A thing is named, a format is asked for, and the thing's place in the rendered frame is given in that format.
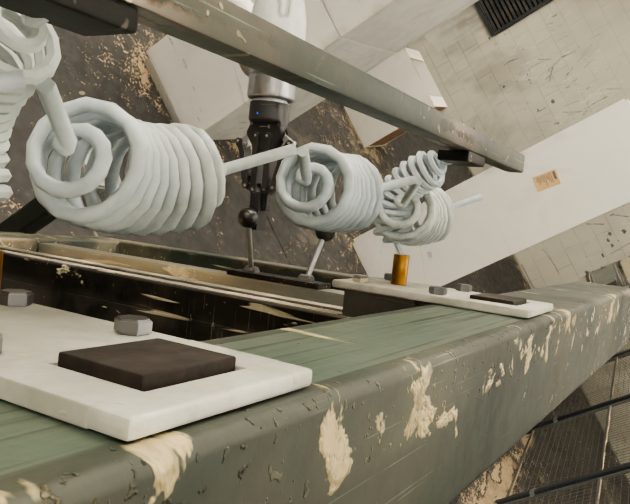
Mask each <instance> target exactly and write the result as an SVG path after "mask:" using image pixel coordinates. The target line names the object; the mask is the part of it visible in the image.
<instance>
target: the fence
mask: <svg viewBox="0 0 630 504"><path fill-rule="evenodd" d="M38 252H40V253H45V254H51V255H56V256H62V257H68V258H73V259H79V260H84V261H90V262H95V263H101V264H107V265H112V266H118V267H123V268H129V269H135V270H140V271H146V272H151V273H157V274H162V275H168V276H174V277H179V278H185V279H190V280H196V281H202V282H207V283H212V284H218V285H224V286H229V287H235V288H240V289H246V290H251V291H257V292H263V293H268V294H274V295H279V296H285V297H291V298H296V299H302V300H307V301H313V302H318V303H324V304H330V305H335V306H341V307H343V300H344V291H341V290H335V289H320V290H316V289H310V288H304V287H298V286H292V285H286V284H281V283H275V282H269V281H263V280H257V279H251V278H245V277H239V276H233V275H227V272H226V271H220V270H214V269H208V268H202V267H196V266H190V265H184V264H178V263H172V262H166V261H160V260H154V259H148V258H142V257H136V256H130V255H124V254H118V253H112V252H106V251H100V250H94V249H88V248H82V247H76V246H70V245H64V244H58V243H39V246H38Z"/></svg>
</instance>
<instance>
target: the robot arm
mask: <svg viewBox="0 0 630 504"><path fill-rule="evenodd" d="M228 1H230V2H232V3H234V4H236V5H238V6H240V7H242V8H244V9H245V10H247V11H249V12H251V13H253V14H255V15H257V16H259V17H261V18H263V19H265V20H266V21H268V22H270V23H272V24H274V25H276V26H278V27H280V28H282V29H284V30H286V31H287V32H289V33H291V34H293V35H295V36H297V37H299V38H301V39H303V40H305V39H306V25H307V16H306V7H305V2H304V0H255V3H254V4H253V3H252V2H251V1H250V0H228ZM239 66H240V68H241V70H242V71H243V72H244V74H245V75H247V76H248V77H249V80H248V90H247V96H248V98H250V99H252V100H251V101H250V108H249V122H250V125H249V128H248V130H247V134H246V135H245V136H243V137H242V138H239V137H238V138H236V140H235V141H236V144H237V147H238V149H239V157H240V159H241V158H245V157H248V156H251V155H255V154H258V153H262V152H265V151H269V150H272V149H276V148H279V147H281V146H282V147H283V146H286V145H290V144H295V146H296V148H297V147H298V142H296V141H293V140H292V139H291V138H289V137H288V131H287V125H288V123H289V115H290V105H288V104H291V103H293V102H294V101H295V94H296V86H293V85H291V84H288V83H286V82H283V81H281V80H278V79H276V78H273V77H271V76H269V75H266V74H264V73H261V72H259V71H256V70H254V69H251V68H249V67H246V66H244V65H241V64H239ZM250 142H251V143H250ZM251 144H252V153H251V148H250V146H251ZM283 159H284V158H283ZM283 159H280V160H278V161H277V160H276V161H277V164H276V161H273V162H269V163H266V164H263V165H259V166H256V167H252V168H249V169H246V170H242V171H241V178H242V187H243V188H245V189H247V190H249V191H250V193H251V195H250V205H249V208H253V209H254V210H255V211H256V212H257V214H258V222H257V224H256V225H255V226H254V227H252V228H251V229H252V230H264V231H265V228H266V218H267V212H269V211H270V207H271V197H272V194H273V193H275V192H276V174H277V172H278V169H279V167H280V164H281V162H282V160H283Z"/></svg>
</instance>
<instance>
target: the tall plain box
mask: <svg viewBox="0 0 630 504"><path fill-rule="evenodd" d="M477 1H479V0H304V2H305V7H306V16H307V25H306V39H305V41H307V42H308V43H310V44H312V45H314V46H316V47H318V48H320V49H322V50H324V51H326V52H328V53H329V54H331V55H333V56H335V57H337V58H339V59H341V60H343V61H345V62H347V63H349V64H350V65H352V66H354V67H356V68H358V69H360V70H362V71H364V72H368V71H370V70H371V69H373V68H374V67H376V66H377V65H379V64H380V63H382V62H383V61H385V60H387V59H388V58H390V57H391V56H393V55H394V54H396V53H398V52H400V51H401V50H403V49H404V48H406V47H407V46H409V45H410V44H412V43H413V42H415V41H417V40H418V39H420V38H421V37H423V36H424V35H426V34H427V33H429V32H431V31H432V30H434V29H435V28H437V27H438V26H440V25H441V24H443V23H444V22H446V21H448V20H449V19H451V18H452V17H454V16H455V15H457V14H458V13H460V12H462V11H463V10H465V9H466V8H468V7H469V6H471V5H472V4H474V3H475V2H477ZM146 52H147V54H148V56H149V59H147V60H146V61H145V62H144V63H145V65H146V67H147V69H148V71H149V73H150V75H151V77H152V79H153V81H154V83H155V85H156V87H157V89H158V91H159V94H160V96H161V98H162V100H163V102H164V104H165V106H166V108H167V110H168V112H169V114H170V116H171V118H172V120H173V122H174V123H179V124H189V125H191V126H194V127H197V128H200V129H203V130H204V131H205V132H206V133H207V134H208V136H209V137H210V138H211V139H212V140H226V139H236V138H238V137H239V138H242V137H243V136H245V135H246V134H247V130H248V128H249V125H250V122H249V108H250V101H251V100H252V99H250V98H248V96H247V90H248V80H249V77H248V76H247V75H245V74H244V72H243V71H242V70H241V68H240V66H239V63H236V62H234V61H231V60H229V59H227V58H224V57H222V56H219V55H217V54H214V53H212V52H209V51H207V50H204V49H202V48H199V47H197V46H194V45H192V44H189V43H187V42H185V41H182V40H180V39H177V38H175V37H172V36H170V35H166V36H165V37H164V38H162V39H161V40H160V41H159V42H157V43H156V44H155V45H154V46H152V47H151V48H150V49H149V50H147V51H146ZM323 100H325V98H323V97H320V96H318V95H316V94H313V93H311V92H308V91H306V90H303V89H301V88H298V87H296V94H295V101H294V102H293V103H291V104H288V105H290V115H289V122H290V121H292V120H294V119H295V118H297V117H298V116H300V115H301V114H303V113H304V112H306V111H308V110H309V109H311V108H312V107H314V106H315V105H317V104H318V103H320V102H321V101H323Z"/></svg>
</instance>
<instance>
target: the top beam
mask: <svg viewBox="0 0 630 504"><path fill-rule="evenodd" d="M499 295H506V296H513V297H519V298H526V299H527V300H532V301H538V302H545V303H551V304H553V310H552V311H550V312H547V313H544V314H540V315H537V316H534V317H531V318H527V319H525V318H519V317H513V316H506V315H500V314H494V313H488V312H482V311H476V310H470V309H464V308H458V307H452V306H446V305H440V304H432V305H426V306H420V307H413V308H407V309H401V310H394V311H388V312H382V313H376V314H369V315H363V316H357V317H350V318H344V319H338V320H332V321H325V322H319V323H313V324H306V325H300V326H294V327H287V328H281V329H275V330H269V331H262V332H256V333H250V334H243V335H237V336H231V337H225V338H218V339H212V340H206V341H199V342H202V343H207V344H211V345H215V346H219V347H224V348H228V349H232V350H236V351H241V352H245V353H249V354H253V355H258V356H262V357H266V358H270V359H275V360H278V361H281V362H285V363H289V364H293V365H298V366H302V367H306V368H309V369H311V370H312V380H311V384H310V385H309V386H307V387H304V388H301V389H298V390H294V391H291V392H288V393H285V394H281V395H278V396H275V397H272V398H269V399H265V400H262V401H259V402H256V403H252V404H249V405H246V406H243V407H239V408H236V409H233V410H230V411H227V412H223V413H220V414H217V415H214V416H210V417H207V418H204V419H201V420H197V421H194V422H191V423H188V424H184V425H181V426H178V427H175V428H172V429H168V430H165V431H162V432H159V433H155V434H152V435H149V436H146V437H142V438H139V439H136V440H133V441H128V442H127V441H123V440H120V439H117V438H115V437H112V436H109V435H106V434H103V433H100V432H97V431H95V430H92V429H84V428H82V427H79V426H76V425H73V424H70V423H67V422H65V421H62V420H59V419H56V418H53V417H50V416H47V415H45V414H42V413H39V412H36V411H33V410H30V409H28V408H25V407H22V406H19V405H16V404H13V403H11V402H8V401H5V400H2V399H0V504H449V503H450V502H451V501H452V500H454V499H455V498H456V497H457V496H458V495H459V494H460V493H461V492H462V491H464V490H465V489H466V488H467V487H468V486H469V485H470V484H471V483H472V482H474V481H475V480H476V479H477V478H478V477H479V476H480V475H481V474H482V473H484V472H485V471H486V470H487V469H488V468H489V467H490V466H491V465H492V464H494V463H495V462H496V461H497V460H498V459H499V458H500V457H501V456H502V455H504V454H505V453H506V452H507V451H508V450H509V449H510V448H511V447H512V446H514V445H515V444H516V443H517V442H518V441H519V440H520V439H521V438H522V437H524V436H525V435H526V434H527V433H528V432H529V431H530V430H531V429H532V428H533V427H535V426H536V425H537V424H538V423H539V422H540V421H541V420H542V419H543V418H545V417H546V416H547V415H548V414H549V413H550V412H551V411H552V410H553V409H555V408H556V407H557V406H558V405H559V404H560V403H561V402H562V401H563V400H565V399H566V398H567V397H568V396H569V395H570V394H571V393H572V392H573V391H575V390H576V389H577V388H578V387H579V386H580V385H581V384H582V383H583V382H585V381H586V380H587V379H588V378H589V377H590V376H591V375H592V374H593V373H595V372H596V371H597V370H598V369H599V368H600V367H601V366H602V365H603V364H605V363H606V362H607V361H608V360H609V359H610V358H611V357H612V356H613V355H615V354H616V353H617V352H618V351H619V350H620V349H621V348H622V347H623V346H625V345H626V344H627V343H628V340H629V332H630V288H627V287H620V286H612V285H605V284H597V283H590V282H582V281H577V282H571V283H564V284H558V285H552V286H546V287H539V288H533V289H527V290H520V291H514V292H508V293H501V294H499Z"/></svg>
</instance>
